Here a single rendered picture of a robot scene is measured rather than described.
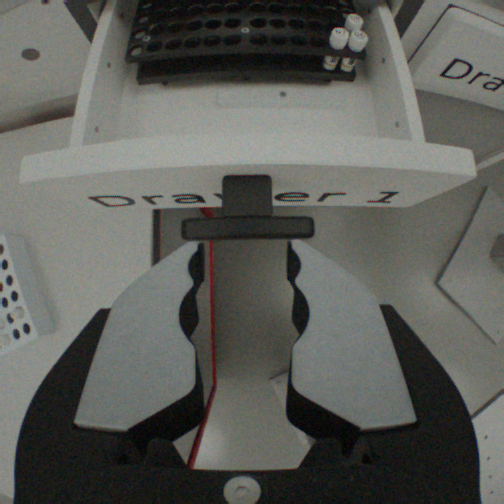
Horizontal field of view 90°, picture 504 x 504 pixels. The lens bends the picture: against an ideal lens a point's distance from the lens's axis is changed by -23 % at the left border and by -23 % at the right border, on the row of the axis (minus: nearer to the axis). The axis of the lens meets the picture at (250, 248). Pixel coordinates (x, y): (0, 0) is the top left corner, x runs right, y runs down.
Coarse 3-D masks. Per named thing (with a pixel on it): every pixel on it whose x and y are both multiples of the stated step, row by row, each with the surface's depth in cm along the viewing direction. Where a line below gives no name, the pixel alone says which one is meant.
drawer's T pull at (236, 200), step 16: (224, 176) 18; (240, 176) 18; (256, 176) 18; (224, 192) 18; (240, 192) 18; (256, 192) 18; (224, 208) 18; (240, 208) 18; (256, 208) 18; (272, 208) 18; (192, 224) 17; (208, 224) 17; (224, 224) 17; (240, 224) 17; (256, 224) 17; (272, 224) 17; (288, 224) 17; (304, 224) 17; (192, 240) 18; (208, 240) 18
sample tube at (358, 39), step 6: (354, 36) 18; (360, 36) 18; (366, 36) 18; (348, 42) 19; (354, 42) 19; (360, 42) 18; (354, 48) 21; (360, 48) 19; (342, 60) 22; (348, 60) 21; (354, 60) 21; (342, 66) 22; (348, 66) 22
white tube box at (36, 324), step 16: (0, 240) 29; (16, 240) 31; (0, 256) 29; (16, 256) 30; (0, 272) 28; (16, 272) 29; (32, 272) 32; (0, 288) 29; (16, 288) 28; (32, 288) 31; (0, 304) 28; (16, 304) 28; (32, 304) 29; (16, 320) 28; (32, 320) 28; (48, 320) 31; (16, 336) 29; (32, 336) 28; (0, 352) 28
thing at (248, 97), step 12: (228, 96) 25; (240, 96) 25; (252, 96) 25; (264, 96) 25; (276, 96) 25; (288, 96) 25; (300, 96) 25; (312, 96) 25; (324, 96) 25; (336, 96) 25; (312, 108) 26; (324, 108) 25; (336, 108) 25
